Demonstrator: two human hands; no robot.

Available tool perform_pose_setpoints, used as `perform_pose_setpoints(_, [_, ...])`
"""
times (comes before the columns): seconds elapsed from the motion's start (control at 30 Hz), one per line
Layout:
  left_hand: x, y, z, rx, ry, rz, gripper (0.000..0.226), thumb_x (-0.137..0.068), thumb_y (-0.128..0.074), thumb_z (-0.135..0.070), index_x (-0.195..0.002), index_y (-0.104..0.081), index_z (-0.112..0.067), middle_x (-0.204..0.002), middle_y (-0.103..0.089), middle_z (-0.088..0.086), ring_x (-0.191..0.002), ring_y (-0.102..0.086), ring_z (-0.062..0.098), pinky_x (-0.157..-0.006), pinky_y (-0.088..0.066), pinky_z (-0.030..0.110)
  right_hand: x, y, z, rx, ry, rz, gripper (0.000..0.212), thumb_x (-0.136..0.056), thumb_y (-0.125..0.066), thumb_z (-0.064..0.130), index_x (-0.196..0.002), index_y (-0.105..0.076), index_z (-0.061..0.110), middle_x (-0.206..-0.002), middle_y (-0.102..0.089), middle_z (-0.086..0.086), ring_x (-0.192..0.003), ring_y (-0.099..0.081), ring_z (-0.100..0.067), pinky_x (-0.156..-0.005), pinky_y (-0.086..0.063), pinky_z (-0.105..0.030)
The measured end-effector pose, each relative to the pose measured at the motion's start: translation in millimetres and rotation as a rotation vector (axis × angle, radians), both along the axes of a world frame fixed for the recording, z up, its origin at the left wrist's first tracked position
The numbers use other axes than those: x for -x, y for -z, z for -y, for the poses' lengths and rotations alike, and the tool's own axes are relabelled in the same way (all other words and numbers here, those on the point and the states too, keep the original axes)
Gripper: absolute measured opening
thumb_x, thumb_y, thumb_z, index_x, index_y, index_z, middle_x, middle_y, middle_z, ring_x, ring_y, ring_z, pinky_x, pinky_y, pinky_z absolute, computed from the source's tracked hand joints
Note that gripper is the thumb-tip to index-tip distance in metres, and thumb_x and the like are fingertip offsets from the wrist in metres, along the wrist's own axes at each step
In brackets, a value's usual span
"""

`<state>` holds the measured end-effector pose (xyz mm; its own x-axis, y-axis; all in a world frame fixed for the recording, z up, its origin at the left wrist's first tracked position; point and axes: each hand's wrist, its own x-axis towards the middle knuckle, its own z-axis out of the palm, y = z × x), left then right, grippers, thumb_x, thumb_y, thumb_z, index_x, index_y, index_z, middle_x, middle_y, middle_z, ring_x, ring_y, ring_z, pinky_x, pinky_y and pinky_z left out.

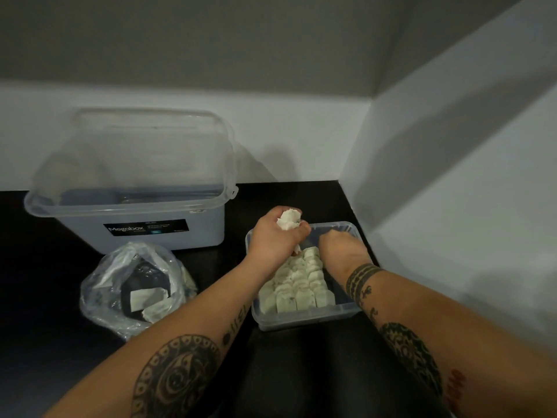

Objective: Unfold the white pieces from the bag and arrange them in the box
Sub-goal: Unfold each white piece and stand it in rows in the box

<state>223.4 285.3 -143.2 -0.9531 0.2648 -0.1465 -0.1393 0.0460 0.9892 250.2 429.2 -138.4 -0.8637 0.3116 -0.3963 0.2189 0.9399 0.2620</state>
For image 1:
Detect person's right forearm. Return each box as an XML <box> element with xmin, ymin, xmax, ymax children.
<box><xmin>343</xmin><ymin>263</ymin><xmax>557</xmax><ymax>418</ymax></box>

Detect person's left forearm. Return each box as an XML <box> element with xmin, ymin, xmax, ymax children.
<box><xmin>43</xmin><ymin>261</ymin><xmax>270</xmax><ymax>418</ymax></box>

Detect clear storage box lid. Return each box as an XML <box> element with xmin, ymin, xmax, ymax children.
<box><xmin>32</xmin><ymin>107</ymin><xmax>239</xmax><ymax>214</ymax></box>

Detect small clear plastic bin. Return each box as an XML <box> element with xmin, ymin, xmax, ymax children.
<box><xmin>245</xmin><ymin>221</ymin><xmax>371</xmax><ymax>332</ymax></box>

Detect clear plastic bag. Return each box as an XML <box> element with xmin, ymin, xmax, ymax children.
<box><xmin>79</xmin><ymin>241</ymin><xmax>199</xmax><ymax>341</ymax></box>

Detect large clear storage box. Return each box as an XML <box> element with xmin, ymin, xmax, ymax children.
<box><xmin>24</xmin><ymin>186</ymin><xmax>239</xmax><ymax>255</ymax></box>

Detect rows of white tea bags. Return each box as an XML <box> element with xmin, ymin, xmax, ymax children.
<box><xmin>259</xmin><ymin>246</ymin><xmax>337</xmax><ymax>315</ymax></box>

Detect person's left hand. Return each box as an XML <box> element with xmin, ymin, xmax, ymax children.
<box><xmin>243</xmin><ymin>206</ymin><xmax>312</xmax><ymax>282</ymax></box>

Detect person's right hand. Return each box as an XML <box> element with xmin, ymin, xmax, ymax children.
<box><xmin>317</xmin><ymin>229</ymin><xmax>373</xmax><ymax>283</ymax></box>

